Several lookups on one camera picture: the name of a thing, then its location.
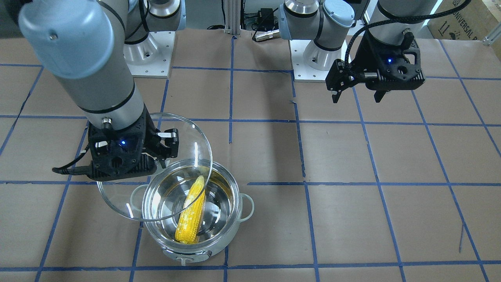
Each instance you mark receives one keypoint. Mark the pale green cooking pot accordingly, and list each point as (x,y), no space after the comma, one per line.
(225,209)

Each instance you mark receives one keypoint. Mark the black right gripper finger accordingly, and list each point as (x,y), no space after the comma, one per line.
(168,144)

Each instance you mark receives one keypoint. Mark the cardboard box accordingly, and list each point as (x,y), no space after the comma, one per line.
(474,22)

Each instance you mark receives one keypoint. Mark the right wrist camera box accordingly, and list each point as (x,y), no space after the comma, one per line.
(113,154)

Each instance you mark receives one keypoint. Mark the glass pot lid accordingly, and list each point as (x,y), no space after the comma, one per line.
(164,192)

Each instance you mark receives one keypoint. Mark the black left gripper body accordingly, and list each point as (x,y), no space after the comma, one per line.
(366,53)

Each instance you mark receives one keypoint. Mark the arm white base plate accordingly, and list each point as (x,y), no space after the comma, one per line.
(310,63)
(152,57)

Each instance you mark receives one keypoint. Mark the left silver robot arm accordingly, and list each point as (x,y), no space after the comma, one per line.
(327,22)

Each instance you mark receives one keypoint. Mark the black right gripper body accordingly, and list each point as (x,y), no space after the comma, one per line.
(167,143)

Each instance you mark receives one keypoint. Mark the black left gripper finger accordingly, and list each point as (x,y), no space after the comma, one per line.
(336,94)
(379,94)

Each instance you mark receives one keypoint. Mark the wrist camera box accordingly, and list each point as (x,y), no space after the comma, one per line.
(113,154)
(385,67)

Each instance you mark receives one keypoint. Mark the aluminium frame post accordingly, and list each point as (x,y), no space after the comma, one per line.
(233,15)

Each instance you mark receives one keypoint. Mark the yellow corn cob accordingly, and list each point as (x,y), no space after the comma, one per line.
(191,216)

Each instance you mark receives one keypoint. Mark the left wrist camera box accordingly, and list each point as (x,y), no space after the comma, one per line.
(385,67)

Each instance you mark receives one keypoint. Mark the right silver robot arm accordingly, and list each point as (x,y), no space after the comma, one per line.
(81,43)

